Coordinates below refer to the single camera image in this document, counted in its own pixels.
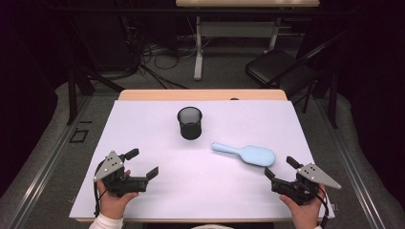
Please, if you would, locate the white metal-legged desk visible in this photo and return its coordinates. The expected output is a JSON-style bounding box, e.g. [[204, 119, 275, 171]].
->
[[175, 0, 321, 81]]

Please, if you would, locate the person's right hand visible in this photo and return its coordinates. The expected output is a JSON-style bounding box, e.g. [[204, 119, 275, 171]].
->
[[279, 184, 328, 229]]

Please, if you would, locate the light blue hairbrush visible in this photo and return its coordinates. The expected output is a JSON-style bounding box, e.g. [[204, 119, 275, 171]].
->
[[211, 141, 277, 168]]

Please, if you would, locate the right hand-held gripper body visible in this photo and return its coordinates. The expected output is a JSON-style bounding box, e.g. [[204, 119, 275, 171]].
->
[[270, 162, 342, 206]]

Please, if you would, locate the white table mat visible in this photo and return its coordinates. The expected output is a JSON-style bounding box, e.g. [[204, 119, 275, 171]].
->
[[69, 99, 336, 220]]

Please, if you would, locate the tangle of black floor cables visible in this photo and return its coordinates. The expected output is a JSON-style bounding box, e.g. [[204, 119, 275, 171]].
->
[[120, 15, 189, 91]]

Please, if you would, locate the black metal stand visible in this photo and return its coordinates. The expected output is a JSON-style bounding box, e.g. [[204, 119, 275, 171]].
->
[[65, 15, 126, 127]]

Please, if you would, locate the left hand-held gripper black cable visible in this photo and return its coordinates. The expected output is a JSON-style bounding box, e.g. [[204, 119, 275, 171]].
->
[[93, 158, 108, 218]]

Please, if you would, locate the metal floor rail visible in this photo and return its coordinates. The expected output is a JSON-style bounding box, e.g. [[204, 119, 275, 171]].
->
[[314, 94, 387, 229], [6, 94, 94, 229]]

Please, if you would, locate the black folding chair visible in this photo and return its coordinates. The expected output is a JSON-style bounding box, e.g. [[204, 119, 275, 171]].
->
[[245, 30, 348, 115]]

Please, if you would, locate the light wooden table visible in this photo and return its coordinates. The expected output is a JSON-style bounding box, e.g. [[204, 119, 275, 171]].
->
[[75, 89, 336, 223]]

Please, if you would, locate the right hand-held gripper black cable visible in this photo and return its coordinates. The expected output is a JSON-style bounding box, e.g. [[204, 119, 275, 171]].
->
[[314, 186, 330, 229]]

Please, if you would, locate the black mesh cup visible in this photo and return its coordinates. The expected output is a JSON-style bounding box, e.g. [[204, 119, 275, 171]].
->
[[177, 106, 203, 141]]

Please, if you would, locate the hand-held gripper black cable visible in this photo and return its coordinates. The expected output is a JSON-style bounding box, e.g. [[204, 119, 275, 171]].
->
[[314, 186, 330, 229], [93, 158, 108, 218]]

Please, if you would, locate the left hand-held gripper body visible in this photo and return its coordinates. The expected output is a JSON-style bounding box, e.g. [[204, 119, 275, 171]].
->
[[93, 150, 149, 198]]

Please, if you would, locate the person's left hand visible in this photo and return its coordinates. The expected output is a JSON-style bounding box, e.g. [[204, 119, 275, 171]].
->
[[96, 170, 139, 220]]

